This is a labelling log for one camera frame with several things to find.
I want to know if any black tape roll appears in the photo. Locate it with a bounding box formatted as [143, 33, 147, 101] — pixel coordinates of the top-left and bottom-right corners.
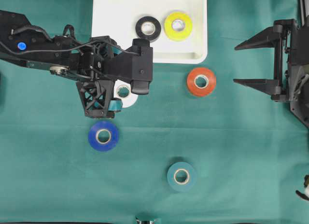
[135, 16, 161, 42]

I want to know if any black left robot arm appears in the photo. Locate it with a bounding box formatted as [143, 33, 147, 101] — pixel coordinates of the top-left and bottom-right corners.
[0, 11, 123, 118]

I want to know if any yellow tape roll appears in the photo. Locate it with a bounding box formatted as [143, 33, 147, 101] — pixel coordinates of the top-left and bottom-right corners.
[164, 12, 193, 42]

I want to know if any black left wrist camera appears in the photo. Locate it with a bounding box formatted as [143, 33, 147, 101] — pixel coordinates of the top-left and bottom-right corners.
[104, 39, 153, 95]

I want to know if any blue tape roll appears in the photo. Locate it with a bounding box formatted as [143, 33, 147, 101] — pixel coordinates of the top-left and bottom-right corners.
[88, 121, 119, 152]

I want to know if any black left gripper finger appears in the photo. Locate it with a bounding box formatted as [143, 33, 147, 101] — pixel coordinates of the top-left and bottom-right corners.
[112, 47, 122, 56]
[108, 99, 123, 112]

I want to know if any green table cloth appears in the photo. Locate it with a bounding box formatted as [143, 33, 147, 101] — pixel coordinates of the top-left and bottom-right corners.
[0, 0, 309, 224]

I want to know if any white tape roll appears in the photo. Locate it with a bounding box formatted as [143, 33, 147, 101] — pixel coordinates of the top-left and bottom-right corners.
[113, 80, 138, 108]

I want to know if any teal tape roll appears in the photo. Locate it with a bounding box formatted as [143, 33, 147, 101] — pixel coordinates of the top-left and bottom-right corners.
[167, 162, 197, 192]

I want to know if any black camera cable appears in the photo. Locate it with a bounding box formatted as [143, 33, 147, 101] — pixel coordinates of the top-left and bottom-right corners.
[0, 40, 141, 58]

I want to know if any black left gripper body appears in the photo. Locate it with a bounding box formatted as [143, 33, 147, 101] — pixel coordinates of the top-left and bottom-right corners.
[70, 36, 120, 119]

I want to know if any black aluminium frame rail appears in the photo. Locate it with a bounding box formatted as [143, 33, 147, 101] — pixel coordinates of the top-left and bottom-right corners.
[299, 0, 309, 27]

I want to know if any metal clip at bottom edge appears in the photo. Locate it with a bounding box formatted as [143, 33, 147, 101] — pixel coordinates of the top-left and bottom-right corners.
[135, 217, 157, 224]

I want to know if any orange tape roll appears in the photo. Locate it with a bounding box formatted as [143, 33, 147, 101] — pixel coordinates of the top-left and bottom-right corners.
[186, 67, 216, 97]

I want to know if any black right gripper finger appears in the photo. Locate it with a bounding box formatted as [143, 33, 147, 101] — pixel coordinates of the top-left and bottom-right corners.
[233, 79, 290, 101]
[234, 18, 297, 51]

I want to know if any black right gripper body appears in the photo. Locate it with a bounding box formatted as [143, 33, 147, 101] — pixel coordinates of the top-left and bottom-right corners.
[273, 19, 309, 127]

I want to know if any small black white object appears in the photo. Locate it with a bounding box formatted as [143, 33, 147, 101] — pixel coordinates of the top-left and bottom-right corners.
[295, 175, 309, 201]

